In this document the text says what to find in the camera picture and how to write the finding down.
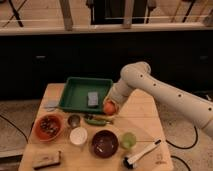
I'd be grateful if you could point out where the white handled brush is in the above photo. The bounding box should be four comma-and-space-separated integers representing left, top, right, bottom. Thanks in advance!
123, 140, 161, 169

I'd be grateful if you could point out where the grey sponge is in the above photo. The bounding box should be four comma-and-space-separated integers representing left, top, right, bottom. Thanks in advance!
87, 92, 99, 107

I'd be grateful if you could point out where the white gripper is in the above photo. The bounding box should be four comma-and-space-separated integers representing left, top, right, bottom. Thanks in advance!
103, 80, 134, 111

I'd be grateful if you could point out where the small metal cup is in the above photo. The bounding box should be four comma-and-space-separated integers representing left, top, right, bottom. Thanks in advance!
68, 115, 80, 129

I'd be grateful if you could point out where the orange apple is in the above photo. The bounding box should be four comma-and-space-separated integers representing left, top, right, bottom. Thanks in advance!
103, 102, 116, 116

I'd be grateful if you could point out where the dark purple bowl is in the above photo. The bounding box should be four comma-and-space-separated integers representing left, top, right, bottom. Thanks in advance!
91, 130, 119, 158

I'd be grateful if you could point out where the green vegetable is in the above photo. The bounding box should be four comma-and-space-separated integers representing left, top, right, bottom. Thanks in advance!
84, 115, 112, 126

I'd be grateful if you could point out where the green plastic cup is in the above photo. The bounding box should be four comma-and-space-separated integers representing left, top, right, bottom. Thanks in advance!
121, 132, 136, 149

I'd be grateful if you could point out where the orange bowl with contents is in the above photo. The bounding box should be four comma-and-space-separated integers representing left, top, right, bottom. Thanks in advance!
34, 114, 63, 142

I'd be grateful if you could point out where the brown wooden block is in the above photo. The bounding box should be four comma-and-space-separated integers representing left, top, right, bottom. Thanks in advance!
32, 151, 61, 170

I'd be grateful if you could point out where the green plastic tray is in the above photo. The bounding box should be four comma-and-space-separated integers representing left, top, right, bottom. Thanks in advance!
58, 77, 113, 114

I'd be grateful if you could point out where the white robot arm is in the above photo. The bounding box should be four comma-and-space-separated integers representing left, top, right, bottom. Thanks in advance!
103, 62, 213, 139

